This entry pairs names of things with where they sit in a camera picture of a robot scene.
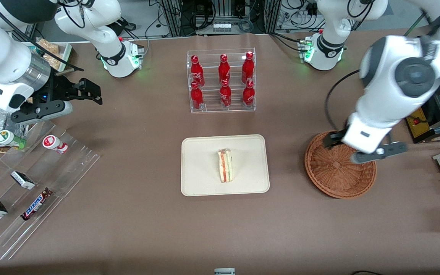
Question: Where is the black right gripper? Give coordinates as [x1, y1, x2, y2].
[33, 74, 104, 106]

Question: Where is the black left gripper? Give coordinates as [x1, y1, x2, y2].
[322, 128, 349, 149]

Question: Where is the triangular sandwich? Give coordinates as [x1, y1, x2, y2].
[217, 148, 235, 184]

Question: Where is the brown wicker basket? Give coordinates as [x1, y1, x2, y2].
[304, 131, 377, 199]

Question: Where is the white tray with breads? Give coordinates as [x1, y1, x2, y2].
[24, 37, 74, 73]

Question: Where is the beige plastic tray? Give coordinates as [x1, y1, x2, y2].
[181, 134, 270, 197]

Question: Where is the red white yogurt bottle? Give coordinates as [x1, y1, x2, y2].
[42, 135, 69, 154]

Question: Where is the clear acrylic stepped display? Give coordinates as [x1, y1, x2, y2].
[0, 120, 102, 260]

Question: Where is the green white yogurt bottle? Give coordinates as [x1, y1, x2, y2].
[0, 130, 27, 150]

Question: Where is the clear plastic water bottle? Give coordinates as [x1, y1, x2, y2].
[0, 105, 28, 146]

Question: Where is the red cola bottle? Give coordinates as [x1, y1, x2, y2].
[243, 80, 255, 107]
[220, 79, 232, 108]
[190, 82, 204, 110]
[218, 54, 231, 85]
[190, 55, 205, 87]
[242, 51, 255, 84]

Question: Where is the clear acrylic bottle rack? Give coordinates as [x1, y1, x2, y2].
[187, 48, 256, 113]

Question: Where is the Snickers chocolate bar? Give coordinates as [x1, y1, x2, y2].
[20, 188, 53, 221]

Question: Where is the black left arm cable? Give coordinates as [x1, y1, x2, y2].
[325, 70, 361, 133]

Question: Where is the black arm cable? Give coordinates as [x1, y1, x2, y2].
[325, 70, 361, 133]
[0, 0, 85, 72]

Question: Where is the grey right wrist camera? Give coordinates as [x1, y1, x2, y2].
[11, 100, 74, 125]

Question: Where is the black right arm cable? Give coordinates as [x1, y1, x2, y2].
[0, 0, 85, 72]

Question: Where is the aluminium frame equipment rack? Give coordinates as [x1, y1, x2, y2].
[158, 0, 283, 37]

